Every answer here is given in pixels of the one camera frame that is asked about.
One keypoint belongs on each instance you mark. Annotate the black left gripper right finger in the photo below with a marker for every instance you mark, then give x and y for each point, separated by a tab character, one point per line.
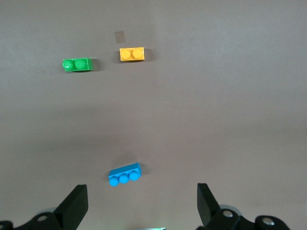
206	206

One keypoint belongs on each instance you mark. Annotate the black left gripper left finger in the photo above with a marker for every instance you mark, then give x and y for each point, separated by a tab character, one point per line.
74	206

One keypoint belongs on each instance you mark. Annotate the yellow two-stud toy block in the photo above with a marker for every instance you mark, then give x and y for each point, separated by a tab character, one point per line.
132	54

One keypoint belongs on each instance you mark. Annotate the blue three-stud toy block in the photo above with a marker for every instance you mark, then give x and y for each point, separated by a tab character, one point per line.
124	175

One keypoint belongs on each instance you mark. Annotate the green two-stud toy block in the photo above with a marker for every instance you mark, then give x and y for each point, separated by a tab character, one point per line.
78	65

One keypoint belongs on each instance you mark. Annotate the brown tape patch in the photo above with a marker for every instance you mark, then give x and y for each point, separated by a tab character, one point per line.
120	37

